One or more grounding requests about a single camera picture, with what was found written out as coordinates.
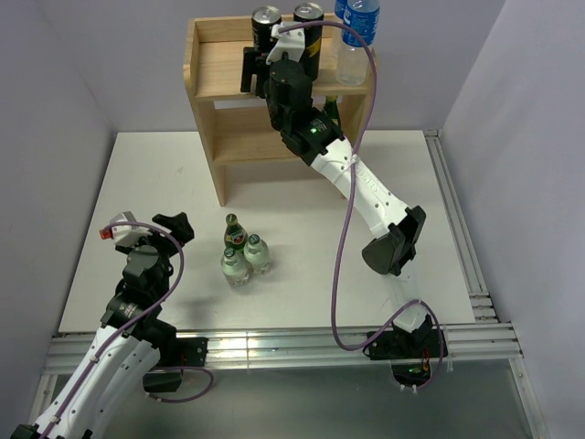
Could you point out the green bottle red label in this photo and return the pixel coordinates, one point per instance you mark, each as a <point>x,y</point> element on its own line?
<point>235,236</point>

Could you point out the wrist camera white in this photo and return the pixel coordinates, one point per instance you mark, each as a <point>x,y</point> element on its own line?
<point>123,230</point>
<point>289,42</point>

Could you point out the wooden two-tier shelf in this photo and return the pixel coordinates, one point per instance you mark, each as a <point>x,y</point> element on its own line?
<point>235,126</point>

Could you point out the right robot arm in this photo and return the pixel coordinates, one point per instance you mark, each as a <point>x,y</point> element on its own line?
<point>311,135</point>

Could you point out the green bottle yellow label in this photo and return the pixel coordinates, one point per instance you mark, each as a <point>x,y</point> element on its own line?
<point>330,108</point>

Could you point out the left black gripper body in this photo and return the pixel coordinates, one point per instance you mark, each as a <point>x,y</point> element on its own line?
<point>164,254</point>

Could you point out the black can yellow label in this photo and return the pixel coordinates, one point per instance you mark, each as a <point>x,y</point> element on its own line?
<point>310,59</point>

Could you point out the rear clear water bottle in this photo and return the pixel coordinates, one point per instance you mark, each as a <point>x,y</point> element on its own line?
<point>340,7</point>

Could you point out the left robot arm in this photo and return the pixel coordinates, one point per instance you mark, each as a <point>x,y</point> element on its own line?
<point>130,338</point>

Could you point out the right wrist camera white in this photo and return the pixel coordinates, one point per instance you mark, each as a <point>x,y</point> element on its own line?
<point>289,42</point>

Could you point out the clear soda bottle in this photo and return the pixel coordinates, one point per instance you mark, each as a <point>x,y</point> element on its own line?
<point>234,267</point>
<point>257,255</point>

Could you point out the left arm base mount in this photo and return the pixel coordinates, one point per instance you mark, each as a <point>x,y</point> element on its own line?
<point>183,355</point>

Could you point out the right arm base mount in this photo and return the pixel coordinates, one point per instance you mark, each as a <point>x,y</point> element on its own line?
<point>395,346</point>

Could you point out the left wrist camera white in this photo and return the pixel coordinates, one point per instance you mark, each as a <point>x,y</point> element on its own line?
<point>123,230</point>

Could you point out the front clear water bottle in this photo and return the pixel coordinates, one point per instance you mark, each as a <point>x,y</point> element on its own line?
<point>352,64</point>

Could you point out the clear water bottle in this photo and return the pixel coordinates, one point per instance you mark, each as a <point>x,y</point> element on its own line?
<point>352,64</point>
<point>340,7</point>

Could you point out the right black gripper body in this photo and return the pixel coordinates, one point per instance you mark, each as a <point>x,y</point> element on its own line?
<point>277,121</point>

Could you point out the aluminium frame rails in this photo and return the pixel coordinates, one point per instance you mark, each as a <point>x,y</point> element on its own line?
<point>486,339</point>

